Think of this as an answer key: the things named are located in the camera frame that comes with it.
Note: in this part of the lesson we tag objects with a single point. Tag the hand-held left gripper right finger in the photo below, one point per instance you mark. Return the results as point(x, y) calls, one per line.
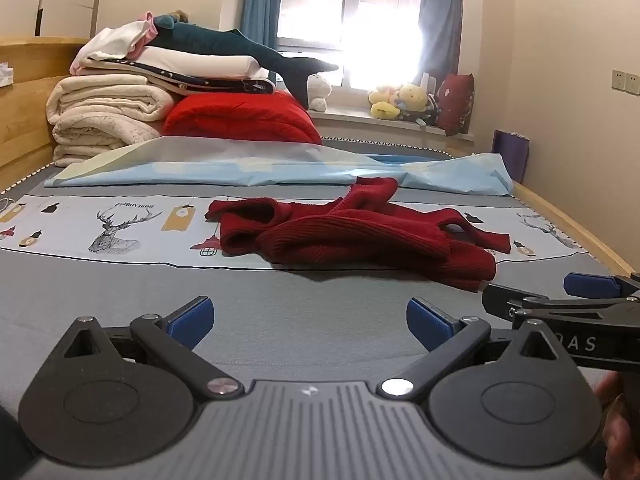
point(427, 322)

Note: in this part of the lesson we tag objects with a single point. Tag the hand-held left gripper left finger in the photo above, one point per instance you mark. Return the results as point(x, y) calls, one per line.
point(192, 320)

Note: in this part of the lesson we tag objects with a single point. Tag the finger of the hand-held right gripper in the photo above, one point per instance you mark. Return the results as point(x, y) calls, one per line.
point(592, 285)
point(505, 297)

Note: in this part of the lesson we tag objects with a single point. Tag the red knit sweater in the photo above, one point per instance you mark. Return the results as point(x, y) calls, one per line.
point(350, 240)

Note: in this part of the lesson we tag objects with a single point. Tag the person's right hand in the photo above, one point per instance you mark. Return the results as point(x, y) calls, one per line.
point(622, 425)

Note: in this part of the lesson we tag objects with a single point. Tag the purple bag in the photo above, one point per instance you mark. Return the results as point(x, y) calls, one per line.
point(511, 155)

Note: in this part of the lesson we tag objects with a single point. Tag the light blue sheet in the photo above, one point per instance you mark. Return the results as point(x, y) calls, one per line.
point(250, 167)

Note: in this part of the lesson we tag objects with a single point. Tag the dark red cushion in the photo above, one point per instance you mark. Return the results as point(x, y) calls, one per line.
point(455, 102)

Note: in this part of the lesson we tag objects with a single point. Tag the cream fleece folded blanket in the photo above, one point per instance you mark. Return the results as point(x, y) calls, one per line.
point(100, 140)

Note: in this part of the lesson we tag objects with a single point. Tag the red duvet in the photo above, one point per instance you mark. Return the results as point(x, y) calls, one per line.
point(240, 115)

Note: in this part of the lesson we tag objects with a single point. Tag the yellow plush toy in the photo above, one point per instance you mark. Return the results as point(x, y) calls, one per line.
point(410, 96)
point(384, 110)

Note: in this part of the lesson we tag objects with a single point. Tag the navy patterned cloth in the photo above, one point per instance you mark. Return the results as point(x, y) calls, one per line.
point(215, 83)

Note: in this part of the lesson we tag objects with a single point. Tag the white quilted folded blanket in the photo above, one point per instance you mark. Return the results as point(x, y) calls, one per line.
point(105, 95)

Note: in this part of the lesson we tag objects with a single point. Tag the white plush toy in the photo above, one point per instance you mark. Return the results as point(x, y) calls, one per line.
point(318, 92)

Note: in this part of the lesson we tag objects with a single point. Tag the white pillow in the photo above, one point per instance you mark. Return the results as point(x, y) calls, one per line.
point(200, 62)

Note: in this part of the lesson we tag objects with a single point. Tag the teal shark plush toy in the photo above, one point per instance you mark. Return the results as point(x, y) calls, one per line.
point(225, 42)

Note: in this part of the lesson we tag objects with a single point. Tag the white pink folded cloth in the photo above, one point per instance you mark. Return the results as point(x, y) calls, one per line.
point(117, 40)

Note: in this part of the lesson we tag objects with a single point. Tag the blue curtain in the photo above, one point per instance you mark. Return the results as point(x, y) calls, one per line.
point(442, 10)
point(261, 5)

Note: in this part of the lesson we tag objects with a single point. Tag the tissue box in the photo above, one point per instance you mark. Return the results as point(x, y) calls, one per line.
point(6, 75)

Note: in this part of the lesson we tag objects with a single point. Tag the window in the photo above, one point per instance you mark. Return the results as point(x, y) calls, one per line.
point(350, 10)

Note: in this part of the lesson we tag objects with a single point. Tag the wall socket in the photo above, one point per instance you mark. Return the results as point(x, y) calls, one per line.
point(634, 85)
point(619, 80)

